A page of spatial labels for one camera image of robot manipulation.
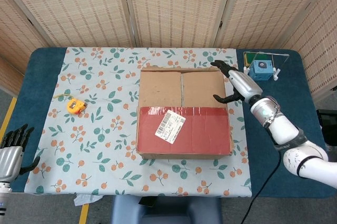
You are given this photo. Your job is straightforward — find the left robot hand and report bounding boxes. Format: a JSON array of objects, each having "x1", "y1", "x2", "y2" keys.
[{"x1": 0, "y1": 124, "x2": 41, "y2": 182}]

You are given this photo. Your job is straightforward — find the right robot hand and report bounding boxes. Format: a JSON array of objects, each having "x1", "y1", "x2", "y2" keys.
[{"x1": 210, "y1": 60, "x2": 263, "y2": 104}]

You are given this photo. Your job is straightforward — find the woven bamboo folding screen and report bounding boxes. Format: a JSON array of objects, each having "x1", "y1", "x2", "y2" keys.
[{"x1": 0, "y1": 0, "x2": 337, "y2": 101}]

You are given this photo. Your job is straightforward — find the floral print tablecloth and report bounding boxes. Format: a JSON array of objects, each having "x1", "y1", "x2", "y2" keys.
[{"x1": 23, "y1": 47, "x2": 253, "y2": 198}]

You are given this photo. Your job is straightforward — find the black plastic bin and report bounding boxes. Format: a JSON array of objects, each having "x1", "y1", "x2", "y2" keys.
[{"x1": 315, "y1": 108, "x2": 337, "y2": 146}]

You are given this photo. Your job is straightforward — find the yellow tape measure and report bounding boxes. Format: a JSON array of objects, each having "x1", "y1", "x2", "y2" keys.
[{"x1": 54, "y1": 93, "x2": 88, "y2": 116}]

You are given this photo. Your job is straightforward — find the blue cube device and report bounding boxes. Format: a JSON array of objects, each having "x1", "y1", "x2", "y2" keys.
[{"x1": 249, "y1": 60, "x2": 274, "y2": 82}]

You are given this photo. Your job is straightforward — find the red-lidded brown cardboard box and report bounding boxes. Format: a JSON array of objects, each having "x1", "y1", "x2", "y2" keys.
[{"x1": 135, "y1": 66, "x2": 235, "y2": 160}]

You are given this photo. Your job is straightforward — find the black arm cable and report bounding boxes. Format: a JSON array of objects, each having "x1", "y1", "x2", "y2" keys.
[{"x1": 241, "y1": 150, "x2": 284, "y2": 224}]

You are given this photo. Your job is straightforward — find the green and yellow pad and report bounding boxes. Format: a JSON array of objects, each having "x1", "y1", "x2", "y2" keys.
[{"x1": 243, "y1": 52, "x2": 272, "y2": 67}]

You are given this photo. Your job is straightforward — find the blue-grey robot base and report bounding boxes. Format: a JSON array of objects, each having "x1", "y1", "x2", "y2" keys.
[{"x1": 112, "y1": 196, "x2": 223, "y2": 224}]

